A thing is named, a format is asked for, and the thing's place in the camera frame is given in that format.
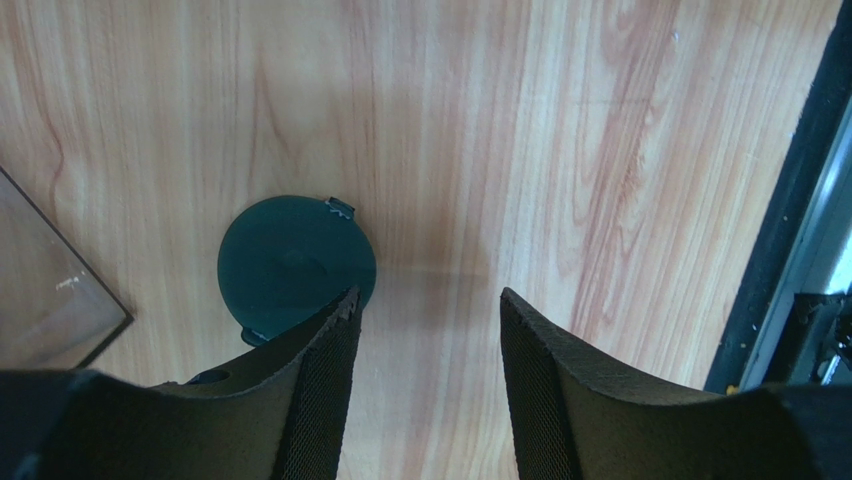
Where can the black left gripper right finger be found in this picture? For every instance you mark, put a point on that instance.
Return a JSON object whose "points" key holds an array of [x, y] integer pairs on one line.
{"points": [[578, 413]]}

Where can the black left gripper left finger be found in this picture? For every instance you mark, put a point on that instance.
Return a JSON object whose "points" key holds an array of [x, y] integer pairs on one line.
{"points": [[276, 412]]}

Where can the dark green compact disc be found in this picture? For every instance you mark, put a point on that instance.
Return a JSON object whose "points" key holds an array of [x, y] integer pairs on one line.
{"points": [[285, 258]]}

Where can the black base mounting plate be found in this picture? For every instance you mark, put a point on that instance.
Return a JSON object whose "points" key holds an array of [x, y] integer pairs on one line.
{"points": [[803, 166]]}

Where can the aluminium frame rail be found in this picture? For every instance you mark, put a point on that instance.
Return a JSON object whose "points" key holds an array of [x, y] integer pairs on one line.
{"points": [[806, 335]]}

